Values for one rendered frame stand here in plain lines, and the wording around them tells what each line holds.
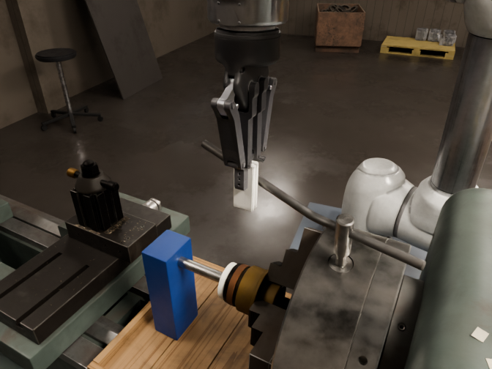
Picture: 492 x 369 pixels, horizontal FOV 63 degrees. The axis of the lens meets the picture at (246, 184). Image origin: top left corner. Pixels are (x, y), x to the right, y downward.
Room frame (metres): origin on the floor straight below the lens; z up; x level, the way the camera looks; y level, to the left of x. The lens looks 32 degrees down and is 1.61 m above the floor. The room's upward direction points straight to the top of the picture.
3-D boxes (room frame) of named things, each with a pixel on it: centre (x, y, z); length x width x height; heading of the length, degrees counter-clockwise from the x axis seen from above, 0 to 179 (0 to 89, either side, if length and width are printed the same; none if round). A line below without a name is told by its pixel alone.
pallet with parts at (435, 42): (6.78, -2.83, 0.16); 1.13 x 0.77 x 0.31; 69
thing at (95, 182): (0.79, 0.36, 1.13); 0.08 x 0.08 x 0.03
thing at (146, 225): (0.78, 0.33, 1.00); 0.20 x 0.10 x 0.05; 62
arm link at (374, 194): (0.97, -0.38, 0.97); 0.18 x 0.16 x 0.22; 51
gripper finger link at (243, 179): (0.44, 0.01, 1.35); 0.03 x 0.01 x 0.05; 152
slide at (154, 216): (0.73, 0.39, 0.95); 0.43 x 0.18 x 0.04; 152
